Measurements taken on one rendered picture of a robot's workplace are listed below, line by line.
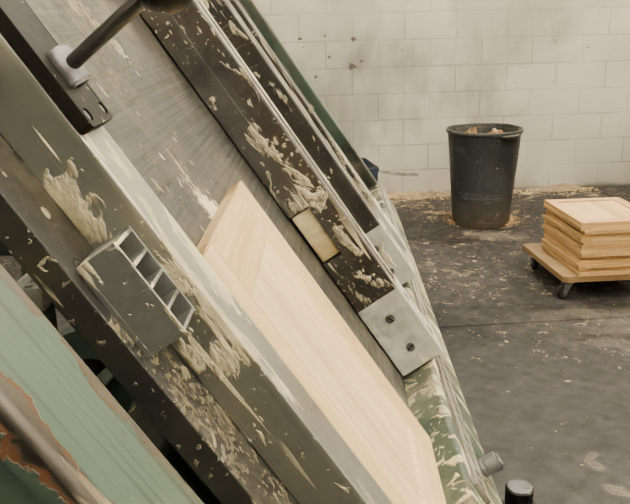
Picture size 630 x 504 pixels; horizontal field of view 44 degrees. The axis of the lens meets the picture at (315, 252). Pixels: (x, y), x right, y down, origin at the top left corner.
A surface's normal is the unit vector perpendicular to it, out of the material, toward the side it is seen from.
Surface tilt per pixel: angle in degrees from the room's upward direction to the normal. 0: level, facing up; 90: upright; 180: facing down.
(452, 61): 90
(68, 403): 56
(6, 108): 90
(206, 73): 90
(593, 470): 0
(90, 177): 90
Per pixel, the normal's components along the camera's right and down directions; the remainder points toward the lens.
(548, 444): -0.02, -0.96
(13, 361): 0.82, -0.55
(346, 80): 0.09, 0.29
